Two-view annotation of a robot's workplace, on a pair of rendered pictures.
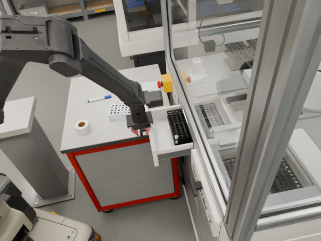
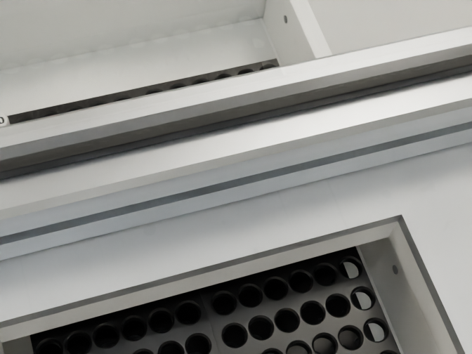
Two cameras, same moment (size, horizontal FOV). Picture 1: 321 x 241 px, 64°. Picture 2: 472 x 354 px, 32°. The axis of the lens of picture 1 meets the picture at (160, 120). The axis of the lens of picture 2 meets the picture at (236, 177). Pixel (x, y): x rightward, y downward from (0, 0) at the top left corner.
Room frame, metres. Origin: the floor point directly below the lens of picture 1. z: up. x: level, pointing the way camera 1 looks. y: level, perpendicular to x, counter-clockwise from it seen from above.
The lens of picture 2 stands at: (0.73, -0.32, 1.31)
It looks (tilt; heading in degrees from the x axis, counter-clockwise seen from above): 61 degrees down; 67
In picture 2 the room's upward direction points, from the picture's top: 10 degrees clockwise
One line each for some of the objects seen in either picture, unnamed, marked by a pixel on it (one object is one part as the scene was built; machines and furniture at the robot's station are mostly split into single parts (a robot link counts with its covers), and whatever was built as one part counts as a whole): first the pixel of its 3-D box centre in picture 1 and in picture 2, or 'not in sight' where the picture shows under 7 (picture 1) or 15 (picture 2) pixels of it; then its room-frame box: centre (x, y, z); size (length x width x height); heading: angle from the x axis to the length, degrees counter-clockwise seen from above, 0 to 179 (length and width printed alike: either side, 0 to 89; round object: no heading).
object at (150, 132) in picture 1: (150, 132); not in sight; (0.77, 0.05, 0.87); 0.29 x 0.02 x 0.11; 4
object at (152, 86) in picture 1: (148, 87); not in sight; (1.23, 0.04, 0.77); 0.13 x 0.09 x 0.02; 91
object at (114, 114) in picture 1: (121, 111); not in sight; (1.04, 0.20, 0.78); 0.12 x 0.08 x 0.04; 83
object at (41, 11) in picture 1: (34, 10); not in sight; (4.45, 1.82, 0.22); 0.40 x 0.30 x 0.17; 97
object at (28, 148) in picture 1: (35, 156); not in sight; (1.15, 0.87, 0.38); 0.30 x 0.30 x 0.76; 7
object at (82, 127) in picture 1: (82, 126); not in sight; (0.95, 0.40, 0.78); 0.07 x 0.07 x 0.04
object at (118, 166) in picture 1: (128, 143); not in sight; (1.16, 0.23, 0.38); 0.62 x 0.58 x 0.76; 4
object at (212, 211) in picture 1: (203, 189); not in sight; (0.46, -0.12, 0.87); 0.29 x 0.02 x 0.11; 4
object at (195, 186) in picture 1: (196, 185); not in sight; (0.46, -0.09, 0.91); 0.07 x 0.04 x 0.01; 4
